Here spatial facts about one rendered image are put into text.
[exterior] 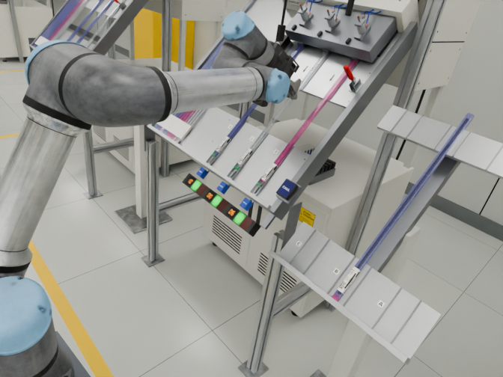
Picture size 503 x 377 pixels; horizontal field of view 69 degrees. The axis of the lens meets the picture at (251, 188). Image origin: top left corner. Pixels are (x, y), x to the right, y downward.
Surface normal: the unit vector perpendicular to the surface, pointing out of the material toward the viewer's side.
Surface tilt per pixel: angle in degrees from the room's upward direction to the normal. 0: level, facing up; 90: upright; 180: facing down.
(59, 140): 86
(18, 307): 8
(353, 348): 90
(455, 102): 90
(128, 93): 68
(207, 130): 45
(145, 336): 0
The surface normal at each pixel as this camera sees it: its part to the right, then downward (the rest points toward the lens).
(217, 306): 0.13, -0.86
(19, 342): 0.65, 0.42
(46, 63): -0.44, -0.26
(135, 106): 0.47, 0.52
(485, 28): -0.72, 0.26
